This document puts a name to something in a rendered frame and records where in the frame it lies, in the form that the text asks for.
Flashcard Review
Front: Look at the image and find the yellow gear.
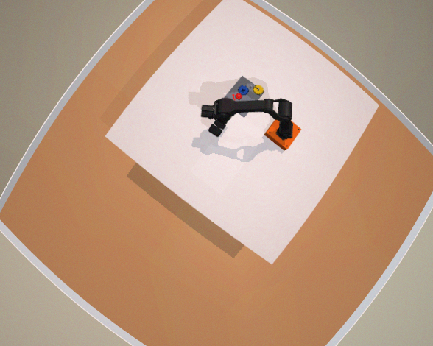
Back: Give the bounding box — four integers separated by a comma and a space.
253, 85, 264, 95

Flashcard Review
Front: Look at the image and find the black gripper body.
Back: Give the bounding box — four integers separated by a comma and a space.
208, 117, 230, 137

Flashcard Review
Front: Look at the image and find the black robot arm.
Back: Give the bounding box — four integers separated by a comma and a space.
200, 98, 293, 140

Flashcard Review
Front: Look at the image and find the blue gear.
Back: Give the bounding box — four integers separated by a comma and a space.
238, 86, 249, 95

